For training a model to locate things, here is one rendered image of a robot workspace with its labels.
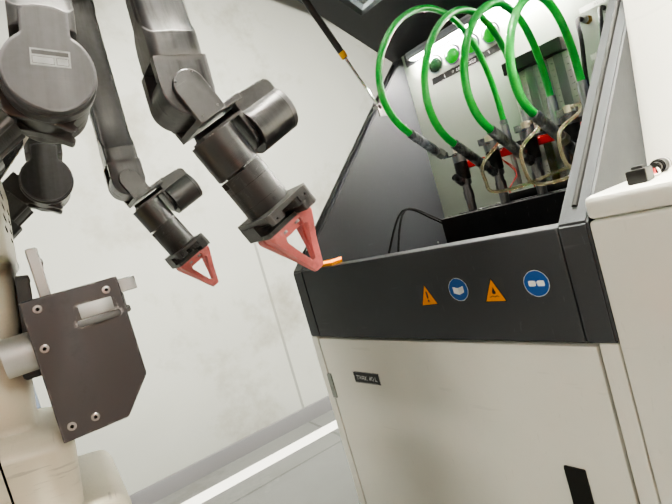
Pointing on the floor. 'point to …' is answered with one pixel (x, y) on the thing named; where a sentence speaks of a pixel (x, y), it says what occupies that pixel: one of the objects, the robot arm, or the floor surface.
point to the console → (646, 246)
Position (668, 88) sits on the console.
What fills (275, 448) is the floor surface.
